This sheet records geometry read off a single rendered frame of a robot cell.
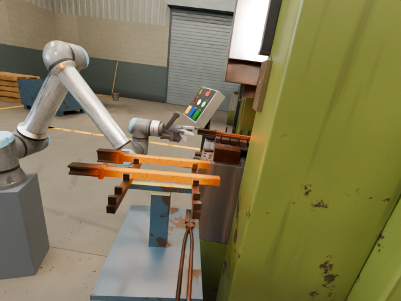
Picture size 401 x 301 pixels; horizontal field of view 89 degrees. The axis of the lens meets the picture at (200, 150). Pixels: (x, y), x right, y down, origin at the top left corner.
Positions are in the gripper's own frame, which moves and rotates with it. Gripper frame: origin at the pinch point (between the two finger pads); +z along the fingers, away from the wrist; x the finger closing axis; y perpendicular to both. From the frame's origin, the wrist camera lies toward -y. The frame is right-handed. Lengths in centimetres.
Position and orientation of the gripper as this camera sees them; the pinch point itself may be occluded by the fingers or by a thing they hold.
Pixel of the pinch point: (196, 130)
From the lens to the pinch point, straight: 111.7
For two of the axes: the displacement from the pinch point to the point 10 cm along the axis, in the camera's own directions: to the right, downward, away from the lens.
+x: -0.9, 3.3, -9.4
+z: 9.9, 1.4, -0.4
